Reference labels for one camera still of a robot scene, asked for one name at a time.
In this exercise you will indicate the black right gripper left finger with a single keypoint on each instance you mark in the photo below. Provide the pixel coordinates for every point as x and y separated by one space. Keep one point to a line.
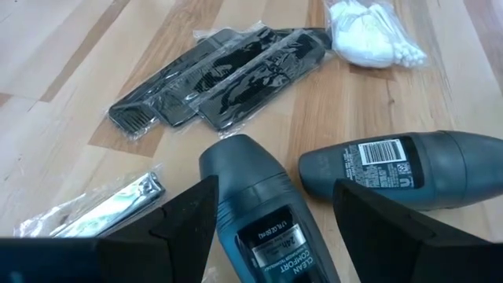
177 243

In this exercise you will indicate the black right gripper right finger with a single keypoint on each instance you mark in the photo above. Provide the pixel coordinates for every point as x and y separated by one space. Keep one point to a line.
393 247

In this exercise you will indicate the bagged silver nail clipper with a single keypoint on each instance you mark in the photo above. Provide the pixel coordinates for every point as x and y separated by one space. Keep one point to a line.
118 208

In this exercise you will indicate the dark blue roll-on deodorant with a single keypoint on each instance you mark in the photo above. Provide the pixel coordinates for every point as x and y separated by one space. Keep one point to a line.
432 169
255 204

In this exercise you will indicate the bagged black comb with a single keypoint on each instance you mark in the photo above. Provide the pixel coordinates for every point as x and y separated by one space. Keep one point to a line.
204 82
255 86
133 114

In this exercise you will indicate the bagged white cotton kit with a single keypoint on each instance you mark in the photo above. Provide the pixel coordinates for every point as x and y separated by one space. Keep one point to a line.
365 39

